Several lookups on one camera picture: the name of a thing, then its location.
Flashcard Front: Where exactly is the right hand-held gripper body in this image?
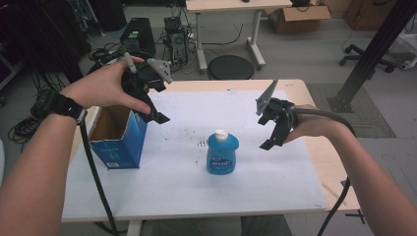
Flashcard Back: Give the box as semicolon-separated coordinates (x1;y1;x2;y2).
255;79;300;139

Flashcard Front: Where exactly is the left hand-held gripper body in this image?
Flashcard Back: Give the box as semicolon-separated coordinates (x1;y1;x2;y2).
120;52;174;99

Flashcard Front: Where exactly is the person's right hand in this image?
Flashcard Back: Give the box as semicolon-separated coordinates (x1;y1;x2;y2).
282;103;332;145

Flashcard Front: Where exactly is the person's left hand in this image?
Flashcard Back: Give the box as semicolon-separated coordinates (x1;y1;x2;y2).
60;55;152;116

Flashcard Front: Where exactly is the black computer tower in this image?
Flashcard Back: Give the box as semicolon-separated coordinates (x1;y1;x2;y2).
119;17;157;57

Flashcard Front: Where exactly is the blue cardboard box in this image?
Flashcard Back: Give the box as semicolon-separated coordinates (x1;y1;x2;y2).
88;104;149;170

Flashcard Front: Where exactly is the open-sided computer tower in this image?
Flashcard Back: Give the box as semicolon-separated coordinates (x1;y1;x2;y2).
163;16;190;67

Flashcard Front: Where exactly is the blue dish soap bottle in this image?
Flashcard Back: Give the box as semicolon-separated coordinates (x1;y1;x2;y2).
206;128;240;176

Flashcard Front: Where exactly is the black round stool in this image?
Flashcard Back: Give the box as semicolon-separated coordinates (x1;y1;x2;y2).
207;54;256;82

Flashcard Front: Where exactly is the black wristwatch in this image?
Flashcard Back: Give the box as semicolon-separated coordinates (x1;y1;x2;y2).
30;90;89;127

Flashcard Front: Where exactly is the grey floor mat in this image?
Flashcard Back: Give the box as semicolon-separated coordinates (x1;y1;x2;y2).
306;82;397;139

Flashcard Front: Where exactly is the open cardboard box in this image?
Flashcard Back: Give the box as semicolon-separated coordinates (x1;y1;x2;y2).
264;4;331;34

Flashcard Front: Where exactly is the black office chair base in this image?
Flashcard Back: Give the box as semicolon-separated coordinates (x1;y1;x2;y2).
338;43;398;74

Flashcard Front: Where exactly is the black metal stand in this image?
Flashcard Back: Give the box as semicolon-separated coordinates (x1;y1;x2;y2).
327;0;417;114

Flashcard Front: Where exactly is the black curtain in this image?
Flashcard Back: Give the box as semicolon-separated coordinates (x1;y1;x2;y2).
0;0;93;85

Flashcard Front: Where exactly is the white-legged wooden table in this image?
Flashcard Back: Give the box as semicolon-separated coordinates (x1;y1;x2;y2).
185;0;293;74

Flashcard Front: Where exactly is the closed cardboard box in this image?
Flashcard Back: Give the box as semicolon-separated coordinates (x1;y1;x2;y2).
343;0;399;32

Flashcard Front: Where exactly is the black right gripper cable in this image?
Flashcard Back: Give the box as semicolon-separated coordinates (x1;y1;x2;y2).
292;106;358;236

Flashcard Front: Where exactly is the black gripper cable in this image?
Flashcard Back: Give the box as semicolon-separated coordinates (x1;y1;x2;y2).
79;119;120;236
292;106;358;236

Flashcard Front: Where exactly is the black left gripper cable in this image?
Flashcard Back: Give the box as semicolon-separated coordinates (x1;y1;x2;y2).
79;119;120;236

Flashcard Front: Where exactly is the black cable bundle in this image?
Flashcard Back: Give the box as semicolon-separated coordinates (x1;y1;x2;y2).
7;115;43;147

